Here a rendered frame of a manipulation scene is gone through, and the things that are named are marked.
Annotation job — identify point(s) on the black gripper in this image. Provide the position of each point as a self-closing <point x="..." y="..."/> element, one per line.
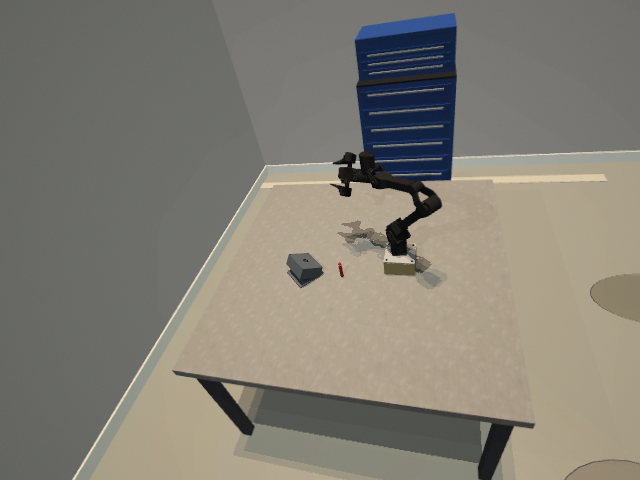
<point x="349" y="158"/>

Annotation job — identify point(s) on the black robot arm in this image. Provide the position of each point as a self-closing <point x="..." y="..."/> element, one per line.
<point x="397" y="232"/>

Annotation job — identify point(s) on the grey sloped panel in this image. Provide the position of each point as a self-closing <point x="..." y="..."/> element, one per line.
<point x="304" y="268"/>

